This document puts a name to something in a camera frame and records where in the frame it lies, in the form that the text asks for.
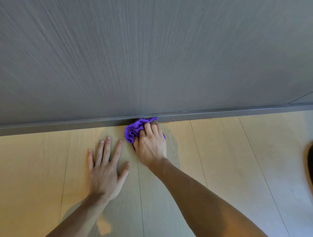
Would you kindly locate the person's right hand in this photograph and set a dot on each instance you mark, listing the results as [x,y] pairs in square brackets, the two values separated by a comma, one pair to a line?
[151,149]

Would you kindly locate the person's left hand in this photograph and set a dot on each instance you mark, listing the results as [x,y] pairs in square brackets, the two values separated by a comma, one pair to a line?
[105,178]

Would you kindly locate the person's right thumb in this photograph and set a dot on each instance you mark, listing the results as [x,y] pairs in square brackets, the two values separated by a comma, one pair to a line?
[135,145]

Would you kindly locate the person's left thumb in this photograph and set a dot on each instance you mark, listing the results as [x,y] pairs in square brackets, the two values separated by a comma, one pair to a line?
[124,171]

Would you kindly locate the person's right little finger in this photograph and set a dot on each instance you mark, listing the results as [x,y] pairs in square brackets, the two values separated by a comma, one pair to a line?
[160,131]

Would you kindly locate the person's right middle finger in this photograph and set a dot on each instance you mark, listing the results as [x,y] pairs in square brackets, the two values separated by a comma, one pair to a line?
[148,130]

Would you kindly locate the person's left little finger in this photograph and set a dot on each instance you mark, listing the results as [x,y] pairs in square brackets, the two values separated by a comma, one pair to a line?
[90,159]

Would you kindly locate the person's left middle finger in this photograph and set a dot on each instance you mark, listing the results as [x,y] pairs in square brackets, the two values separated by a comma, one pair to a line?
[107,149]

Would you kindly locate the purple cleaning cloth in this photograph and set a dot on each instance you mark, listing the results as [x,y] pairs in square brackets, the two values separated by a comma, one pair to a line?
[133,130]

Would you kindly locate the person's left forearm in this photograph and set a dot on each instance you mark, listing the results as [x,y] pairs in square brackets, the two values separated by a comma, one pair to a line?
[80,217]

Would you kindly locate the person's right forearm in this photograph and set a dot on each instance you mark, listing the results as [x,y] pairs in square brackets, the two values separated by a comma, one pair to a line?
[200,202]

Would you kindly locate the grey baseboard strip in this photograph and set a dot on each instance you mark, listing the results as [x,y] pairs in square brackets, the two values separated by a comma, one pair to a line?
[73,124]

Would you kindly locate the dark rounded object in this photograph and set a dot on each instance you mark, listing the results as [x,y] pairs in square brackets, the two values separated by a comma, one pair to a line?
[310,166]

